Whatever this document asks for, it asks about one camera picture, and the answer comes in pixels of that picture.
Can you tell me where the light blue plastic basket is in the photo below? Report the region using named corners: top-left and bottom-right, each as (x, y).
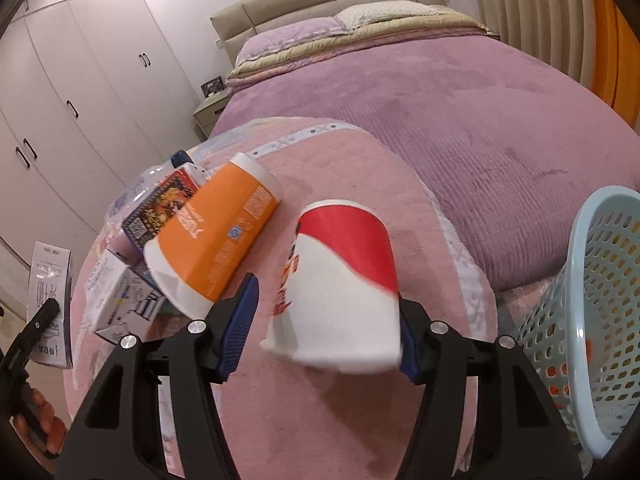
top-left (516, 185), bottom-right (640, 460)

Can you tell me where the white printed paper bag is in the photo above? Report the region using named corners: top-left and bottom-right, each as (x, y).
top-left (27, 242), bottom-right (73, 370)

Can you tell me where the dark printed small box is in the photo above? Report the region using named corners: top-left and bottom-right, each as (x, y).
top-left (122, 162), bottom-right (208, 254)

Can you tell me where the red white paper cup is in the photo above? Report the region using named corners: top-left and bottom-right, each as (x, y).
top-left (262, 200), bottom-right (401, 374)

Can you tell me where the clear plastic bottle blue cap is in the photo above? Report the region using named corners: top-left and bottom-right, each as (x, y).
top-left (104, 150), bottom-right (212, 226)

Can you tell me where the person's left hand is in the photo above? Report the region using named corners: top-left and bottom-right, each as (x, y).
top-left (13, 387), bottom-right (67, 460)

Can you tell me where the white small carton box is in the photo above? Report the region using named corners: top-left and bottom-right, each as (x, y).
top-left (84, 250), bottom-right (166, 344)

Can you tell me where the pink elephant blanket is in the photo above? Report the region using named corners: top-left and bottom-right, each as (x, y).
top-left (63, 116), bottom-right (499, 480)

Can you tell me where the orange white paper cup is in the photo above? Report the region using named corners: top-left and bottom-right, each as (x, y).
top-left (143, 153), bottom-right (282, 320)

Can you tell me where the purple bed cover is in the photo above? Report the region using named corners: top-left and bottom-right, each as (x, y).
top-left (215, 35), bottom-right (639, 291)

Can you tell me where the white wardrobe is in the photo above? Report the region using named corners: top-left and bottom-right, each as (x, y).
top-left (1, 0), bottom-right (198, 274)

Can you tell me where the beige nightstand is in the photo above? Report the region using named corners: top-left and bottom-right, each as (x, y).
top-left (193, 89), bottom-right (231, 141)

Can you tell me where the orange curtain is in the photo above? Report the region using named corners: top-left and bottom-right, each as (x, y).
top-left (591, 0), bottom-right (640, 129)

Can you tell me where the beige folded quilt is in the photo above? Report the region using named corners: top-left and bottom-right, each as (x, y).
top-left (227, 7), bottom-right (489, 91)

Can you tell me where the purple pillow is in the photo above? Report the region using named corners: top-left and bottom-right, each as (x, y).
top-left (235, 16), bottom-right (352, 67)

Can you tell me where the beige curtain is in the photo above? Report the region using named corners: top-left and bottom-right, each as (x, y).
top-left (476, 0), bottom-right (596, 88)

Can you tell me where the white dotted pillow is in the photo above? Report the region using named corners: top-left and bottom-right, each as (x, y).
top-left (335, 0), bottom-right (446, 29)

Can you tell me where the small photo frame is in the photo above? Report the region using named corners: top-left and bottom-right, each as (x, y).
top-left (201, 76), bottom-right (226, 98)

